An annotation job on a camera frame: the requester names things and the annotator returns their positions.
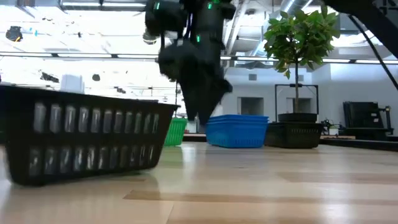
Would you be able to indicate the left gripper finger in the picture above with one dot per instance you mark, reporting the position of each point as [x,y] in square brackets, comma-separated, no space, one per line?
[214,99]
[192,99]

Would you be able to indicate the blue plastic basket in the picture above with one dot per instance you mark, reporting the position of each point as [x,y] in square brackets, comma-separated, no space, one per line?
[236,116]
[236,135]
[236,119]

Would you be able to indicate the black plastic basket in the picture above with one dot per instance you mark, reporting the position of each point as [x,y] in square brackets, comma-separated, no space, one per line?
[293,135]
[93,165]

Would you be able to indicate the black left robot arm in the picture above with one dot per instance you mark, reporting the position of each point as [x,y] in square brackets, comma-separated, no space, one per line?
[214,18]

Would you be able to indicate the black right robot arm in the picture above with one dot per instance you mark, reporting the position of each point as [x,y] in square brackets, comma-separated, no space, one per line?
[382,21]

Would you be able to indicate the green plastic basket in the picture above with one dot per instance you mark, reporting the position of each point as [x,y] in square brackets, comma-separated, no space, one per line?
[176,132]

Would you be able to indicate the black plant pot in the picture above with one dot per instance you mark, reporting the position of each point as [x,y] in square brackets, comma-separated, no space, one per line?
[297,117]

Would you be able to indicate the green leafy plant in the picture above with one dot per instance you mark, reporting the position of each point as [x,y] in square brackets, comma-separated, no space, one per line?
[300,37]

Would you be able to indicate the white box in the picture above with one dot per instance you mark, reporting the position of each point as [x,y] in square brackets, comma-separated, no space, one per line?
[72,84]

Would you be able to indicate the black machine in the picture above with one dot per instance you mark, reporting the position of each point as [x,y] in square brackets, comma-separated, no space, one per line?
[362,118]

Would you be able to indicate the black frame stand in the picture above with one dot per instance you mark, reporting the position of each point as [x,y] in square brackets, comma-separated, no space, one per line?
[276,99]

